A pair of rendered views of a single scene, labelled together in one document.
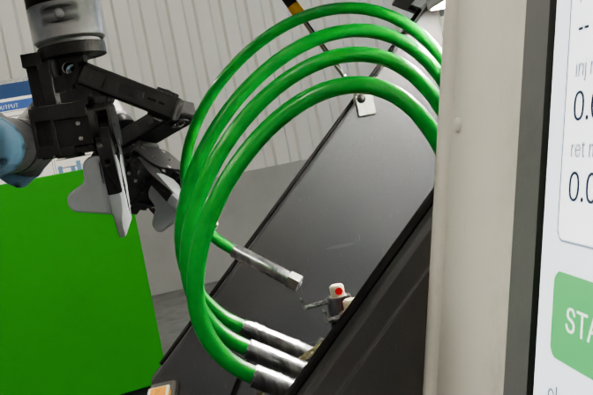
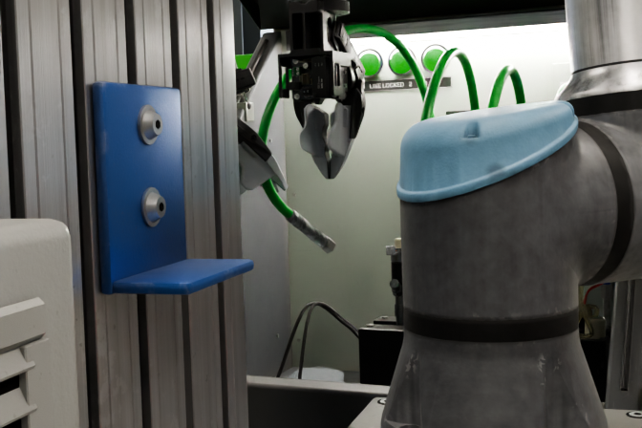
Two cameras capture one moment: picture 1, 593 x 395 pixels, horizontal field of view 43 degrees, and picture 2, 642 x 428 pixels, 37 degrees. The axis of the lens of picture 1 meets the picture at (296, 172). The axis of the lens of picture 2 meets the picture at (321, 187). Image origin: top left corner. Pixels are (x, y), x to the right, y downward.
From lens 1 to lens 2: 124 cm
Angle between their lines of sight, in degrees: 60
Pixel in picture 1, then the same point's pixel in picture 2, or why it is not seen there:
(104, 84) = (347, 44)
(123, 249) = not seen: outside the picture
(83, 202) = (334, 141)
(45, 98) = (324, 43)
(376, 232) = (246, 227)
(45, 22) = not seen: outside the picture
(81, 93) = (332, 46)
